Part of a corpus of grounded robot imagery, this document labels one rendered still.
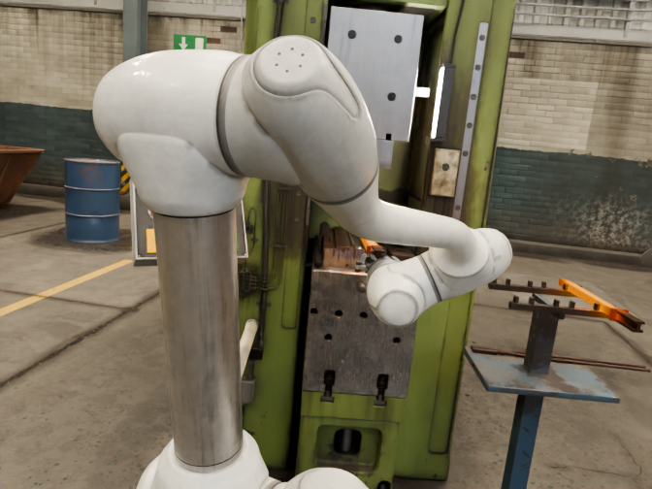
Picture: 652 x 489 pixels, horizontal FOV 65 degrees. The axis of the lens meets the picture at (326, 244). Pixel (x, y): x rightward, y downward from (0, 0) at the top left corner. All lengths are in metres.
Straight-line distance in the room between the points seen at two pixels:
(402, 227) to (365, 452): 1.44
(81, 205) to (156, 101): 5.60
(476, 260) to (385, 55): 0.98
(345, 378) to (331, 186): 1.38
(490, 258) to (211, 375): 0.56
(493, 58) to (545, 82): 5.99
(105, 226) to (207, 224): 5.60
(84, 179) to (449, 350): 4.76
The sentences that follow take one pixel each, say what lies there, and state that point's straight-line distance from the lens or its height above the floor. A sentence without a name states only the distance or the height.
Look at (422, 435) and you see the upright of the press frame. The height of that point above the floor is 0.21.
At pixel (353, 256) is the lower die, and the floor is 0.96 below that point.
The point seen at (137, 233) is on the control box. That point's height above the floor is 1.03.
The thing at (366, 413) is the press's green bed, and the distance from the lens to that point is 1.96.
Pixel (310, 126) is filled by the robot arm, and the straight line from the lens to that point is 0.49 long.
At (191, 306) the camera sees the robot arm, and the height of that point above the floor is 1.13.
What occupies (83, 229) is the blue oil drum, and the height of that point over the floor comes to 0.15.
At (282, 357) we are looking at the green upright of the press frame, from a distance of 2.08.
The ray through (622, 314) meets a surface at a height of 0.95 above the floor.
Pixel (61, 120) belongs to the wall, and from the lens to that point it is 9.52.
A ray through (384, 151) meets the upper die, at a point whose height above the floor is 1.33.
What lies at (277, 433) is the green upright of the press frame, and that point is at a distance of 2.23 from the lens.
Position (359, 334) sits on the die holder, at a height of 0.70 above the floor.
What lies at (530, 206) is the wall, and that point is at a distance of 7.97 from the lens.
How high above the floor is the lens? 1.35
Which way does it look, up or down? 11 degrees down
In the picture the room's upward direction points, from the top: 5 degrees clockwise
